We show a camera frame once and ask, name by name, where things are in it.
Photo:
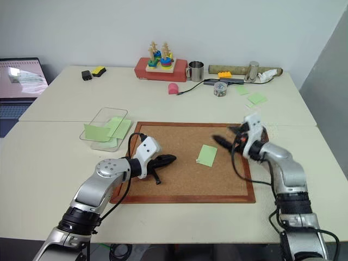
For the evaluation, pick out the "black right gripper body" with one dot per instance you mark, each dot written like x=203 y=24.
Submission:
x=239 y=140

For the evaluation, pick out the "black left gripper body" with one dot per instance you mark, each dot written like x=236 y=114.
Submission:
x=155 y=163

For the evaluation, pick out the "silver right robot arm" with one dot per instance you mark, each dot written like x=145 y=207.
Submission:
x=288 y=168

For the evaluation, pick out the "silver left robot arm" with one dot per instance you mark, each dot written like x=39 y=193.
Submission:
x=92 y=190

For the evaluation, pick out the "green sticky note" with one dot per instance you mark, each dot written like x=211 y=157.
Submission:
x=96 y=133
x=257 y=98
x=119 y=129
x=208 y=155
x=242 y=90

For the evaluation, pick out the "clear plastic box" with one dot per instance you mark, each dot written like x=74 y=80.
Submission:
x=98 y=146

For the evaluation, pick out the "red cardboard box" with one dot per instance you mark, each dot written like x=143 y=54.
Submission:
x=180 y=72

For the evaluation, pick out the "brown framed cork board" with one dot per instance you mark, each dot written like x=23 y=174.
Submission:
x=185 y=185

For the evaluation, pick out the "clear round pushpin jar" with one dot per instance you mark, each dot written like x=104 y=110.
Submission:
x=220 y=89

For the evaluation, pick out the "grey USB hub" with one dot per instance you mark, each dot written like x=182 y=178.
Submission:
x=214 y=82

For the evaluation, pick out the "yellow toy brick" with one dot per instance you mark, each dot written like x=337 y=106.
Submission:
x=224 y=75

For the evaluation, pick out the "steel cylinder cup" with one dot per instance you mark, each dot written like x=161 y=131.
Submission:
x=252 y=71

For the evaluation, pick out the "white crumpled paper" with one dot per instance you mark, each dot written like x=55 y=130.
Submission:
x=267 y=75

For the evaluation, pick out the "pink rounded block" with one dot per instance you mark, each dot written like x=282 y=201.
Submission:
x=173 y=89

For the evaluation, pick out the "wooden colourful stacking toy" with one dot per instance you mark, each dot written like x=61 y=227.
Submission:
x=160 y=61

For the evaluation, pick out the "yellow black eraser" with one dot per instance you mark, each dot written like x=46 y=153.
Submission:
x=99 y=71

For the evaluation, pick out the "black power adapter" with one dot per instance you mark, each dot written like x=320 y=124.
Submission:
x=87 y=75

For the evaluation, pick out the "open laptop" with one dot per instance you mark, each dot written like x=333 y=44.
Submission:
x=21 y=79

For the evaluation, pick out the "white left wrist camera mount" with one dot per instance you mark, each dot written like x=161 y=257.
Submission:
x=148 y=148

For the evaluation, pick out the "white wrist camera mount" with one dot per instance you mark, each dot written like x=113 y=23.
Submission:
x=148 y=148
x=254 y=126

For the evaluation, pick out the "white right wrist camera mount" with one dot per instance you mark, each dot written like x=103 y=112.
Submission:
x=254 y=126

